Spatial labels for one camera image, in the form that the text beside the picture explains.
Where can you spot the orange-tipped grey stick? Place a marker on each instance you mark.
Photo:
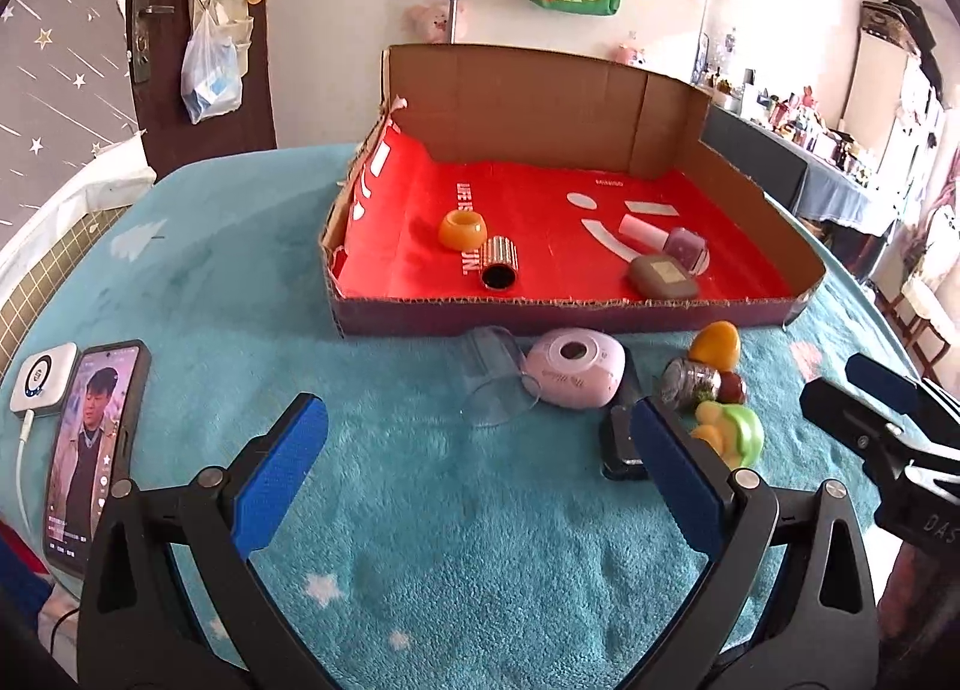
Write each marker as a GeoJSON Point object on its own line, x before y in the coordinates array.
{"type": "Point", "coordinates": [454, 4]}

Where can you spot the purple nail polish pink cap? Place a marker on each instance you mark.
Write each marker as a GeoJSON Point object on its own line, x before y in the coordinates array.
{"type": "Point", "coordinates": [675, 244]}

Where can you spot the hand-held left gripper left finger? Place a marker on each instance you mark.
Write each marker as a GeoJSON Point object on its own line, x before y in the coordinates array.
{"type": "Point", "coordinates": [281, 480]}

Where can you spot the small black box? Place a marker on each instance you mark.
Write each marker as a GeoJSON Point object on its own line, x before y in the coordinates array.
{"type": "Point", "coordinates": [619, 446]}

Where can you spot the cardboard box with red lining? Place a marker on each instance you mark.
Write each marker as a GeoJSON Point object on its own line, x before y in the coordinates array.
{"type": "Point", "coordinates": [540, 210]}

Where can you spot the silver ribbed cylinder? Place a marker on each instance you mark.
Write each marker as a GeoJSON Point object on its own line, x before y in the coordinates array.
{"type": "Point", "coordinates": [501, 261]}

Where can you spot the black smartphone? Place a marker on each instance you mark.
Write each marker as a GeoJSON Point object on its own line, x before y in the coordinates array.
{"type": "Point", "coordinates": [94, 450]}

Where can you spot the row of cosmetic bottles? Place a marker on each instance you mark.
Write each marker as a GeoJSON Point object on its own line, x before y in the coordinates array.
{"type": "Point", "coordinates": [810, 120]}

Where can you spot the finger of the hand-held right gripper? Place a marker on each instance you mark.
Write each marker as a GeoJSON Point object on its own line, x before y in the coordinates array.
{"type": "Point", "coordinates": [881, 375]}
{"type": "Point", "coordinates": [847, 412]}

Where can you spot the pink pig plush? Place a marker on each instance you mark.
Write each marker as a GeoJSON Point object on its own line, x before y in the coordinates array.
{"type": "Point", "coordinates": [630, 52]}

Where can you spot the white plastic bag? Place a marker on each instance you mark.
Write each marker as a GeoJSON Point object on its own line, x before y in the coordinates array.
{"type": "Point", "coordinates": [210, 79]}

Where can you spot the clear plastic cup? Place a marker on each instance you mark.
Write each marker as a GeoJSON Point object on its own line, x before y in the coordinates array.
{"type": "Point", "coordinates": [495, 382]}

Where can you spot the wooden chair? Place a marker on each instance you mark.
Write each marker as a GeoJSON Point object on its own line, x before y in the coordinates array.
{"type": "Point", "coordinates": [919, 300]}

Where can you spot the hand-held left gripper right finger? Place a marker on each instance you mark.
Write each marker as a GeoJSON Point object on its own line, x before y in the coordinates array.
{"type": "Point", "coordinates": [675, 469]}

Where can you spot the grey cloth covered table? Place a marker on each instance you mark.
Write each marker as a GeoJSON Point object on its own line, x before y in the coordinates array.
{"type": "Point", "coordinates": [810, 172]}

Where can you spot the pale pink plush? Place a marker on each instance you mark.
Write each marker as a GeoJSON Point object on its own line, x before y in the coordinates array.
{"type": "Point", "coordinates": [433, 19]}

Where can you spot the teal fleece blanket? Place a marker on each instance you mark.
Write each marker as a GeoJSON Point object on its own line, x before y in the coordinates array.
{"type": "Point", "coordinates": [375, 397]}

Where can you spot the white cabinet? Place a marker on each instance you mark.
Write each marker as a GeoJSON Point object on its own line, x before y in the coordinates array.
{"type": "Point", "coordinates": [881, 75]}

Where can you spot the taupe eye shadow case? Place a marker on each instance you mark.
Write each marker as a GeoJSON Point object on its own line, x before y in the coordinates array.
{"type": "Point", "coordinates": [664, 277]}

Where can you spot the glitter nail polish maroon cap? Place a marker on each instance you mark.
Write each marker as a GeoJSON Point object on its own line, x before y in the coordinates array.
{"type": "Point", "coordinates": [694, 381]}

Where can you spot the wall photo collage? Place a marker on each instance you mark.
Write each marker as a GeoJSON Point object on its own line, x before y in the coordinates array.
{"type": "Point", "coordinates": [712, 52]}

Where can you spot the green figurine toy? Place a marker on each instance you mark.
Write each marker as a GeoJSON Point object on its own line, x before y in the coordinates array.
{"type": "Point", "coordinates": [739, 435]}

